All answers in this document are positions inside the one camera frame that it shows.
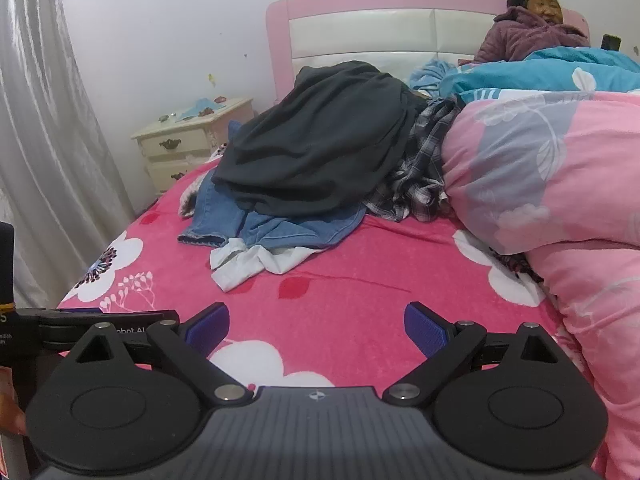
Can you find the white shirt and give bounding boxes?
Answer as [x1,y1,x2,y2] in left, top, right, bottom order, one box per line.
[209,237,321,292]

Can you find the woman in purple jacket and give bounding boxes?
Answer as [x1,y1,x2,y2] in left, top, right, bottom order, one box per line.
[473,0,590,63]

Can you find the black phone by woman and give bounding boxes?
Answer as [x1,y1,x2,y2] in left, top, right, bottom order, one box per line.
[600,34,622,51]

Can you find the pink white headboard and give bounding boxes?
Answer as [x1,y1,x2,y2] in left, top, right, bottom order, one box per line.
[264,0,591,106]

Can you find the dark grey garment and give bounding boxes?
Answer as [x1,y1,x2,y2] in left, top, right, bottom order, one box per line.
[213,61,427,217]

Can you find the grey curtain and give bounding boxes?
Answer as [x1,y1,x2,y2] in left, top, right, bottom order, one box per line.
[1,0,134,308]

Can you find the blue quilt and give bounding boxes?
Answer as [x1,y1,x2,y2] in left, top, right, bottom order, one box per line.
[408,47,639,103]

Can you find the pink floral quilt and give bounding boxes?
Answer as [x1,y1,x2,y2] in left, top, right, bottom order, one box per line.
[442,92,639,479]

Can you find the blue denim jeans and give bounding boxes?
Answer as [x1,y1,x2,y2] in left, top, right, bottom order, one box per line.
[177,119,369,252]

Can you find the cream nightstand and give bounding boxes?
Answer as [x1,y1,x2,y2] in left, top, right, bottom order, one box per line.
[131,98,254,195]

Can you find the plaid flannel shirt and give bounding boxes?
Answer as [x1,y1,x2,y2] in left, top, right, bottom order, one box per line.
[363,94,464,222]

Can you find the pink floral bed sheet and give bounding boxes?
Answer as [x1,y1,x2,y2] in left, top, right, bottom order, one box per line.
[62,174,582,390]

